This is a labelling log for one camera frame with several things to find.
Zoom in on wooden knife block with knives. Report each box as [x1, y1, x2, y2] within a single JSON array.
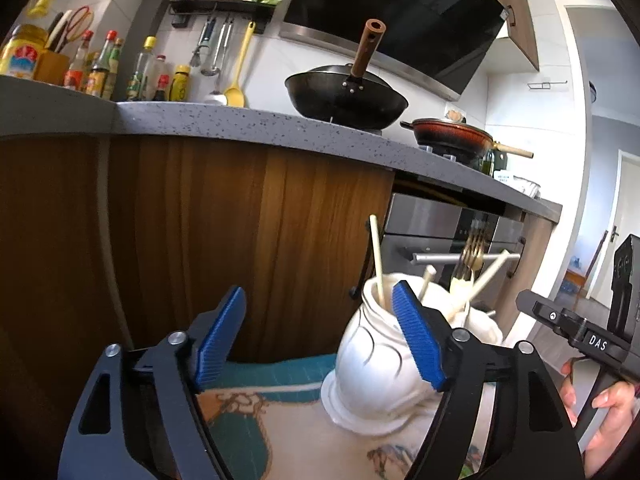
[[33, 10, 77, 86]]

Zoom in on grey speckled stone countertop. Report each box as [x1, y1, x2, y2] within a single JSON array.
[[0, 74, 564, 221]]

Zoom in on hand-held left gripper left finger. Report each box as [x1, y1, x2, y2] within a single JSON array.
[[57, 286, 248, 480]]

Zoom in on white interior door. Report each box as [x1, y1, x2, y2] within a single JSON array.
[[585, 149, 640, 306]]

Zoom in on yellow hanging spatula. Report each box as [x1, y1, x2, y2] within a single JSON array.
[[223, 21, 256, 109]]

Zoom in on gold metal fork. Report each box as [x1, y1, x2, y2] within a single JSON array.
[[452, 225, 487, 281]]

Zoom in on black glass range hood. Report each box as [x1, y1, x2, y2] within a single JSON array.
[[278, 0, 516, 102]]

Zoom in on stainless steel built-in oven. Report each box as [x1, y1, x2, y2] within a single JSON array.
[[382, 192, 526, 312]]

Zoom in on wooden wall cabinet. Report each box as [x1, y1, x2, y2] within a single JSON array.
[[459, 0, 541, 72]]

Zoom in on red handled scissors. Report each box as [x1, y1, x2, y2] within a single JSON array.
[[62, 4, 96, 46]]

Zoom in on wooden base cabinet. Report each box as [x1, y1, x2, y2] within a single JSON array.
[[0, 135, 396, 413]]

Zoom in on green cap sauce bottle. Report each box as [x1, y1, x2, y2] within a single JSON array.
[[102, 37, 125, 100]]

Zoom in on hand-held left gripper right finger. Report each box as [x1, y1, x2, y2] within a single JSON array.
[[391, 281, 586, 480]]

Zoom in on person's right hand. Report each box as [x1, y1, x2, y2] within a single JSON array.
[[560, 359, 640, 479]]

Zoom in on yellow lidded jar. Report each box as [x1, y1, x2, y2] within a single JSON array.
[[0, 0, 57, 80]]

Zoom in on black wok wooden handle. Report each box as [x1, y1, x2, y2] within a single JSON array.
[[284, 18, 410, 131]]

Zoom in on metal bowl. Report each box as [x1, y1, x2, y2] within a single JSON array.
[[509, 175, 542, 197]]

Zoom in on yellow seasoning bottle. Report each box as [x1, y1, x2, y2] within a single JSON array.
[[169, 64, 192, 103]]

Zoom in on grey hanging kitchen utensil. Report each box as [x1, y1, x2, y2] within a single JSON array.
[[188, 17, 217, 67]]

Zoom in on red cap sauce bottle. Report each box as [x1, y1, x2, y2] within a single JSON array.
[[64, 30, 94, 92]]

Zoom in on red frying pan wooden handle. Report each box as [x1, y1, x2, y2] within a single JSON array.
[[399, 117, 535, 164]]

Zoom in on clear bottle yellow cap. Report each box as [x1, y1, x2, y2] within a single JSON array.
[[127, 35, 157, 102]]

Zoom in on metal hanging ladle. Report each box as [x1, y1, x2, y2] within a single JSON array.
[[202, 17, 235, 77]]

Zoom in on dark soy sauce bottle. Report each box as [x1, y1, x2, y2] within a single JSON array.
[[87, 29, 119, 97]]

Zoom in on pale plastic bottle red cap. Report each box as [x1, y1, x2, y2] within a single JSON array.
[[144, 54, 169, 102]]

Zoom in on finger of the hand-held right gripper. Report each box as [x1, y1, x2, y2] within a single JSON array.
[[609, 233, 640, 335], [515, 288, 577, 337]]

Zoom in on black wall spice shelf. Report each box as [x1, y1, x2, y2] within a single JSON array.
[[168, 0, 277, 35]]

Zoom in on white ceramic saucer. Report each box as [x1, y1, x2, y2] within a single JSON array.
[[320, 374, 442, 437]]

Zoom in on printed teal beige tablecloth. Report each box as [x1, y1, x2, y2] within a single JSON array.
[[192, 352, 506, 480]]

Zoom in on white floral ceramic utensil holder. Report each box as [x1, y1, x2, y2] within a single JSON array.
[[336, 272, 504, 424]]

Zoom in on narrow wooden cabinet door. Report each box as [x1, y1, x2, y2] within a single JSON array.
[[492, 212, 554, 342]]

